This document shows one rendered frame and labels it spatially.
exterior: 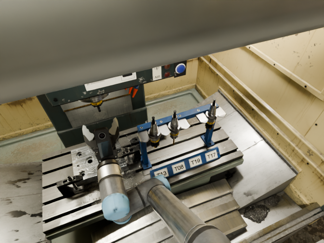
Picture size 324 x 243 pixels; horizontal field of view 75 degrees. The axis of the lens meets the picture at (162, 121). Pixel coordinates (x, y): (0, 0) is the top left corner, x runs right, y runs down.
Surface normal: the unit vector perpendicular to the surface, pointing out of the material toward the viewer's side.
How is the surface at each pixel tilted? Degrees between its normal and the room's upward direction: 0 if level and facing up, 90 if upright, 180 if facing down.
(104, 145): 60
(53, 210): 0
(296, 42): 90
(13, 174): 24
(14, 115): 90
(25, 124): 90
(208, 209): 7
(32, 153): 0
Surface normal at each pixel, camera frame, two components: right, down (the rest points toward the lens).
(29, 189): 0.36, -0.74
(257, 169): -0.40, -0.51
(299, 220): -0.02, -0.69
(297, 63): -0.93, 0.29
